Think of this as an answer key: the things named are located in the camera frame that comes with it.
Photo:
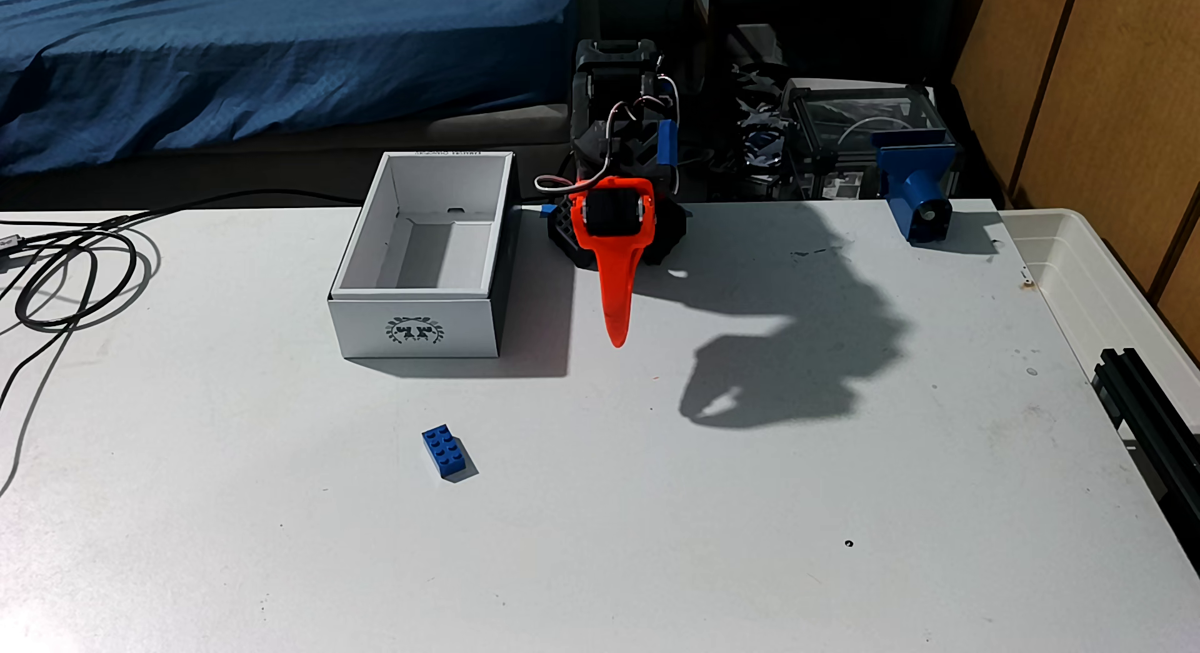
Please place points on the white plastic bin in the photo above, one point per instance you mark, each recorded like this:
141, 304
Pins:
1078, 278

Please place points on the brown wooden cabinet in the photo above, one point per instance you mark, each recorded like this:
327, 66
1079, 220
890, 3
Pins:
1116, 100

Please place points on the blue toy brick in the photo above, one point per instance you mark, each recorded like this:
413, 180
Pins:
444, 450

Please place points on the blue bed cover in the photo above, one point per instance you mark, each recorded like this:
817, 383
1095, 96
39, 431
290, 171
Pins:
234, 53

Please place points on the black aluminium rail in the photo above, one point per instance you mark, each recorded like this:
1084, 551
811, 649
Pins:
1148, 419

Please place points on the clear plastic enclosure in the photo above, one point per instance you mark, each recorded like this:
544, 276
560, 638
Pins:
844, 119

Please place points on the blue printed clamp mount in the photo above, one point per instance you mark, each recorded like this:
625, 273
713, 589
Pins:
914, 189

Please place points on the white cardboard box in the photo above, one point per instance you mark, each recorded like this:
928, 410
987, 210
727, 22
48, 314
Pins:
412, 330

